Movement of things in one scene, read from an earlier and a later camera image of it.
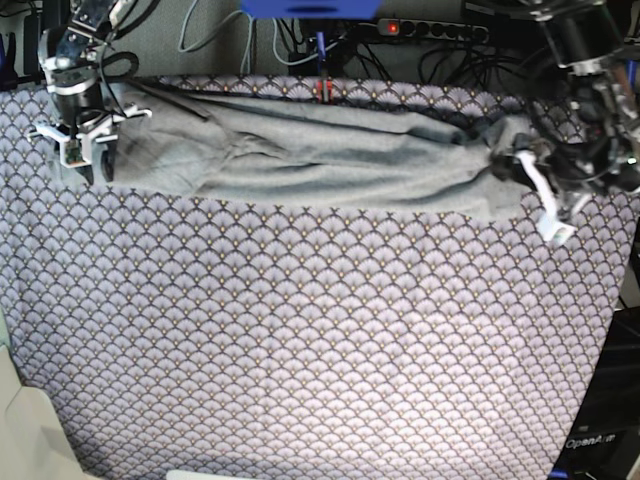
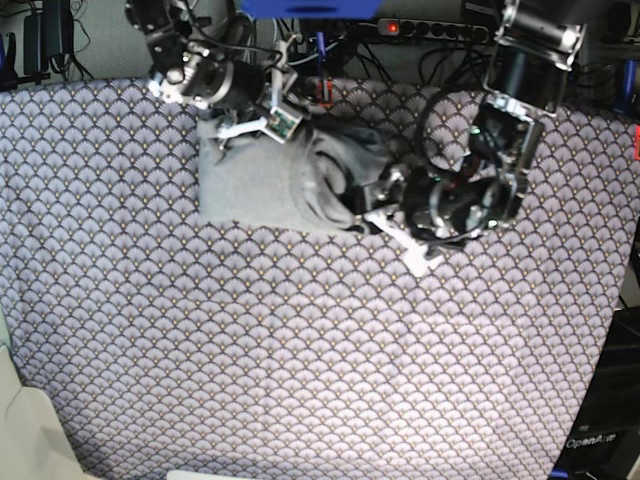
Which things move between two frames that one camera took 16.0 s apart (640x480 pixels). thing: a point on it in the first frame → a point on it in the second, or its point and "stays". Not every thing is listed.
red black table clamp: x=324 y=83 stays
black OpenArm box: x=603 y=442 stays
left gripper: x=82 y=107 → x=236 y=89
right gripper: x=556 y=161 → x=440 y=208
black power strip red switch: x=437 y=29 stays
